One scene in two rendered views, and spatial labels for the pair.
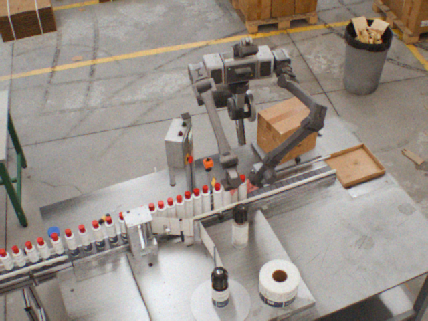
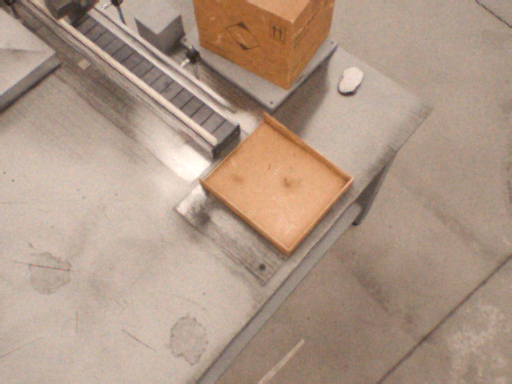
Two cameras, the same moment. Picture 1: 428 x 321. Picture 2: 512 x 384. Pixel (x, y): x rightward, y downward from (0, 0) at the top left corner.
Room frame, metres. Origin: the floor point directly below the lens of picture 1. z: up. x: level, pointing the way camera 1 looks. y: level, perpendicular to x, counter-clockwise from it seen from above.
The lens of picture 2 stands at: (2.16, -1.42, 2.08)
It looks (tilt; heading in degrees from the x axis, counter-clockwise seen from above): 66 degrees down; 63
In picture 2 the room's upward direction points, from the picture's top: 1 degrees counter-clockwise
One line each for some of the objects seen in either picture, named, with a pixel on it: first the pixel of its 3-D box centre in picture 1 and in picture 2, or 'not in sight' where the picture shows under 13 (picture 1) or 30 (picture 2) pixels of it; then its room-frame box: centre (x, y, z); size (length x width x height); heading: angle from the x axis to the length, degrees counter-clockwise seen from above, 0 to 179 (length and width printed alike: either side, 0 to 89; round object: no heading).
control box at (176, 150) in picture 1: (179, 143); not in sight; (2.17, 0.15, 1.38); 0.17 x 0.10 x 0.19; 165
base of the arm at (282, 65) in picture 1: (284, 70); not in sight; (2.67, -0.46, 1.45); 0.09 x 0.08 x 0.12; 101
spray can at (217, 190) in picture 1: (217, 196); not in sight; (2.14, -0.04, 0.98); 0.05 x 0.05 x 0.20
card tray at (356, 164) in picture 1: (354, 164); (275, 180); (2.47, -0.92, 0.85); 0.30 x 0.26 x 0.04; 110
